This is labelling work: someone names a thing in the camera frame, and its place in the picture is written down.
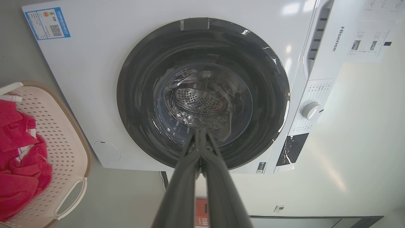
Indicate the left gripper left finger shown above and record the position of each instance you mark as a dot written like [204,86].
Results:
[180,190]

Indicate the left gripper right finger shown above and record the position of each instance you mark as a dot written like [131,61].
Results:
[221,190]

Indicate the beige perforated plastic laundry basket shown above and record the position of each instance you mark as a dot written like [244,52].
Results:
[65,148]

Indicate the red orange box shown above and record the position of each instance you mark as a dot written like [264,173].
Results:
[201,212]

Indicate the small dark washer sticker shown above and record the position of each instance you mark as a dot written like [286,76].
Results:
[261,167]

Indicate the black washer display panel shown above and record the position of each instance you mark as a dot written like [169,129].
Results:
[292,148]

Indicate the round white filter cover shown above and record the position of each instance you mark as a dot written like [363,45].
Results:
[106,150]

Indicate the perforated steel washer drum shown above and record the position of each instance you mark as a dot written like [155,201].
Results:
[199,101]

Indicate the dark round washing machine door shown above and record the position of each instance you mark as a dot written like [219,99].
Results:
[142,95]

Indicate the white washer control knob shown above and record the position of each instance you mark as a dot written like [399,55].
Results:
[311,110]

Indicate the white Hisense washing machine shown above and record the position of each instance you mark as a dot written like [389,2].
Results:
[88,79]

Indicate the red garment with white trim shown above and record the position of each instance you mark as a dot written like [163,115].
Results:
[19,171]

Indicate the grey tape strip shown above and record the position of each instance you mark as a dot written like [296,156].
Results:
[194,24]

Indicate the white detergent drawer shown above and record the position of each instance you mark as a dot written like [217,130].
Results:
[318,38]

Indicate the printed paper sheet with photos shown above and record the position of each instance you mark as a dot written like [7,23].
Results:
[371,41]

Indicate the blue energy label sticker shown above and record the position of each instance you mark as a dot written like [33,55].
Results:
[47,23]

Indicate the small wall sticker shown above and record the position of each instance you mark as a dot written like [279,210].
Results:
[278,209]

